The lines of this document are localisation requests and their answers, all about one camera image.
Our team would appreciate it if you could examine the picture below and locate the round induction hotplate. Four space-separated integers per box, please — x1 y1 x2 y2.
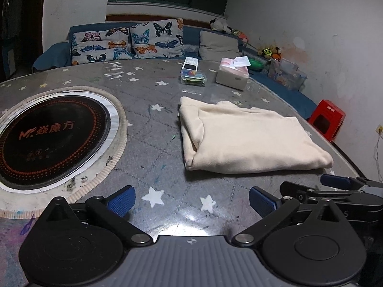
1 86 128 219

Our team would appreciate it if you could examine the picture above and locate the clear plastic storage box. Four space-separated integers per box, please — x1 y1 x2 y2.
268 58 308 91

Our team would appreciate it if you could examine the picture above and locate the butterfly pillow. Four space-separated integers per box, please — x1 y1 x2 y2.
71 27 134 66
130 18 184 59

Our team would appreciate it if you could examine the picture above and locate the white tissue box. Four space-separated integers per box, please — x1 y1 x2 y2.
215 56 251 91

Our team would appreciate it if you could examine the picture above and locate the black white plush toy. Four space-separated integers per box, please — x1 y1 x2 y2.
210 18 235 34

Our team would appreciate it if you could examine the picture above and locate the blue corner sofa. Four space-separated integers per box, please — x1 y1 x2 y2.
32 21 318 120

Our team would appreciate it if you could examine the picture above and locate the clear box of coloured items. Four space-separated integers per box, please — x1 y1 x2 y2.
180 69 207 86

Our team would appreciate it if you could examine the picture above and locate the left butterfly pillow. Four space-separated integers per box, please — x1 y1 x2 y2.
71 27 134 66

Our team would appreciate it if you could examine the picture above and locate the yellow orange toy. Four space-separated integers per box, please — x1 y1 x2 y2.
258 45 282 60

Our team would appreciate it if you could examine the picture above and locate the cream sweatshirt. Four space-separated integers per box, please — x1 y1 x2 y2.
179 97 334 174

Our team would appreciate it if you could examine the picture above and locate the grey cushion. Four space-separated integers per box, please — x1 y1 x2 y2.
199 31 240 62

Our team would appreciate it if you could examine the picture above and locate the red plastic stool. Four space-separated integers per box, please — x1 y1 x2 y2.
308 100 346 142

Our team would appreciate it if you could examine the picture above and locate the right butterfly pillow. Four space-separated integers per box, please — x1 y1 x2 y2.
130 18 184 59

